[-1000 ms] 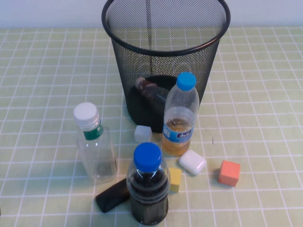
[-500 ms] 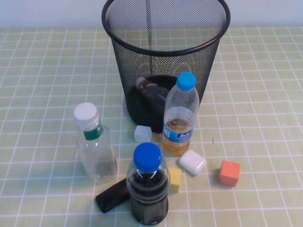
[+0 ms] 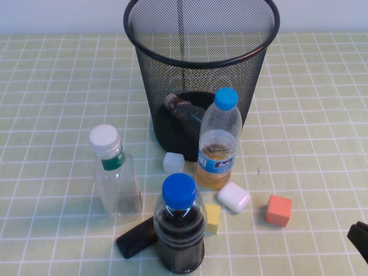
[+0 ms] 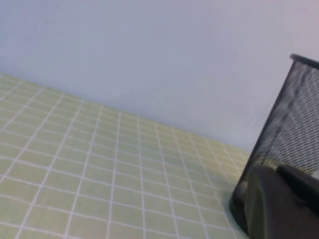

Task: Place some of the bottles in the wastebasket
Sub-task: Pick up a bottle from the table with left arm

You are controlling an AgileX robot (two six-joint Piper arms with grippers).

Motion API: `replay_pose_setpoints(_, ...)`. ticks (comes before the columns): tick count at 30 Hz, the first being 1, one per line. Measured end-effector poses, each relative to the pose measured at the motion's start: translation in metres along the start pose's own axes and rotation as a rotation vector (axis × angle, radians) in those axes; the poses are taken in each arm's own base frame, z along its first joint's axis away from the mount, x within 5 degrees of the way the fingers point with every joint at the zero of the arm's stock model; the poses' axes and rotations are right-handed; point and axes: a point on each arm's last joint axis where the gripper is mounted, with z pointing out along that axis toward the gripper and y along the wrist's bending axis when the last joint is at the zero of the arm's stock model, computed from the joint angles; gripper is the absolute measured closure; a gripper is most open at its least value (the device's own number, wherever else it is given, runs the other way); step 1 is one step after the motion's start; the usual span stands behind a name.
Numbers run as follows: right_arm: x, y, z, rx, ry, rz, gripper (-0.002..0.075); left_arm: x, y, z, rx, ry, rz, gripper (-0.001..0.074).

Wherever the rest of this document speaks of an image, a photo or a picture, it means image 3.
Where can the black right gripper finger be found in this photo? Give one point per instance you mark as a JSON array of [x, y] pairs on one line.
[[359, 240], [363, 225]]

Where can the clear bottle white cap green label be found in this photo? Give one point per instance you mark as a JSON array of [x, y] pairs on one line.
[[118, 184]]

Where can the black mesh wastebasket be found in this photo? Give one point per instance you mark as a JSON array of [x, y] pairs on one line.
[[172, 72]]

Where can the orange cube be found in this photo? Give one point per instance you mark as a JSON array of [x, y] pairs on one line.
[[278, 211]]

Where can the white earbuds case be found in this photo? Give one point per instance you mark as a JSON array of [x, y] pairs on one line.
[[233, 197]]

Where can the yellow cube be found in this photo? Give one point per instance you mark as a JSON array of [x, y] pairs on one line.
[[213, 220]]

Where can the clear bottle light-blue cap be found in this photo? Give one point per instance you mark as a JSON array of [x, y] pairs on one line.
[[218, 126]]

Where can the dark liquid bottle blue cap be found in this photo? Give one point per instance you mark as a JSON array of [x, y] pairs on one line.
[[179, 238]]

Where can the white cube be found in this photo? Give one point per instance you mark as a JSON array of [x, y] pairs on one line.
[[173, 163]]

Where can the black oblong case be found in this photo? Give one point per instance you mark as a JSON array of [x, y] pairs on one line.
[[135, 240]]

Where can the green white-grid tablecloth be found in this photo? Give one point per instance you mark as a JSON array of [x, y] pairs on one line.
[[57, 86]]

